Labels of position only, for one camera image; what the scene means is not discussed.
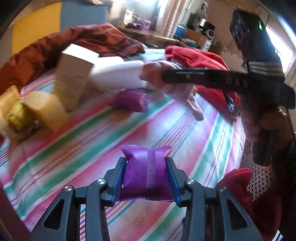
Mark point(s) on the tan sponge block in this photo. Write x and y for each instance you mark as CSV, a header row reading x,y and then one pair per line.
x,y
47,108

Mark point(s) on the white tall carton box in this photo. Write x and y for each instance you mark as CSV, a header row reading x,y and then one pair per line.
x,y
74,66

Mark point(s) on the striped pink green bedsheet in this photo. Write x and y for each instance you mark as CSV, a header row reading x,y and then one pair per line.
x,y
34,171

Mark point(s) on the purple snack packet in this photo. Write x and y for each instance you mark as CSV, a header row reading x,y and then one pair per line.
x,y
145,174

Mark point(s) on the person's right hand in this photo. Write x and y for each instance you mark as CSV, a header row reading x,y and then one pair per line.
x,y
270,121

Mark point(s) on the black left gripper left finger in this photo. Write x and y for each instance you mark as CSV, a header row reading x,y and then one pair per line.
x,y
61,221

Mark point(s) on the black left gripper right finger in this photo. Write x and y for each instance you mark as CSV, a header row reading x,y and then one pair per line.
x,y
211,213

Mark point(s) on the grey yellow blue headboard cushion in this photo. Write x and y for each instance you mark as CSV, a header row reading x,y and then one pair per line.
x,y
53,18

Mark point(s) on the white foam block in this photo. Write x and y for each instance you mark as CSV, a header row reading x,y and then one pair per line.
x,y
113,73

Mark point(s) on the maroon jacket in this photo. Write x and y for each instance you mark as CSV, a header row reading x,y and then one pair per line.
x,y
43,55

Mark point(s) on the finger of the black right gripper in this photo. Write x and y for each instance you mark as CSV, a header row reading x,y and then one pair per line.
x,y
209,78

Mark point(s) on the wooden side desk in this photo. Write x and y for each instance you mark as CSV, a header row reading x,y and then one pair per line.
x,y
150,38

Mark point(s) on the yellow patterned sock bundle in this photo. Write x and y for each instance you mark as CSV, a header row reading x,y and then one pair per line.
x,y
12,111

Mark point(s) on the red garment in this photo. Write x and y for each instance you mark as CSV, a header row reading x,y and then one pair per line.
x,y
226,101

